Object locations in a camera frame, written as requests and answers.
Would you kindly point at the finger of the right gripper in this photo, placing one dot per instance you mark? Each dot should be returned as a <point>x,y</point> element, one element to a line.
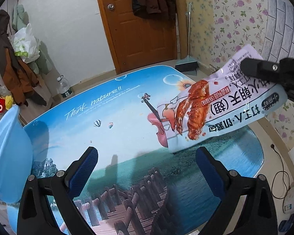
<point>281,73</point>

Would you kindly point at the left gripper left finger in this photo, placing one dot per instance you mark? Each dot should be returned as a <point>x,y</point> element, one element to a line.
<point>35,215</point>

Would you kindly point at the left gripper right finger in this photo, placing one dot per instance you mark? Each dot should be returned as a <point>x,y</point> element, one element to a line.
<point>258,215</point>

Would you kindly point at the chicken wing snack packet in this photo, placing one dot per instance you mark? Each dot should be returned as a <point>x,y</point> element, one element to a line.
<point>225,101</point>

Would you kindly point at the light blue plastic basin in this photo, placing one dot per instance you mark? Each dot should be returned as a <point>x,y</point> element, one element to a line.
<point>16,156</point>

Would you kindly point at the broom with dustpan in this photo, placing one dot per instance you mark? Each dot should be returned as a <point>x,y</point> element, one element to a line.
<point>188,63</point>

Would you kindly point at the printed scenery table mat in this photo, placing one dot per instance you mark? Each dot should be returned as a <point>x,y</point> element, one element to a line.
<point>137,186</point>

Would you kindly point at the red yellow plush toy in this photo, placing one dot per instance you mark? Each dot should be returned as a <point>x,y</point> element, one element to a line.
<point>6,103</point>

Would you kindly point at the large water bottle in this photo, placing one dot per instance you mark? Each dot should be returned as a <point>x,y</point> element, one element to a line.
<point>64,87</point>

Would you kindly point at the brown hooded jacket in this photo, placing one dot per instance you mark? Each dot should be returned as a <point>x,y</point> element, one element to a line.
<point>17,76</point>

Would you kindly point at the wooden door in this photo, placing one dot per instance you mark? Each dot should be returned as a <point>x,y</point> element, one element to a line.
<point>136,42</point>

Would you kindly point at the white green plastic bag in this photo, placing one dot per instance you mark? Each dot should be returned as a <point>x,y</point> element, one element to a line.
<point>25,45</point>

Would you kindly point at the pale green garment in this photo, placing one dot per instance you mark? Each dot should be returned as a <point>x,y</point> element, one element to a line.
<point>18,20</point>

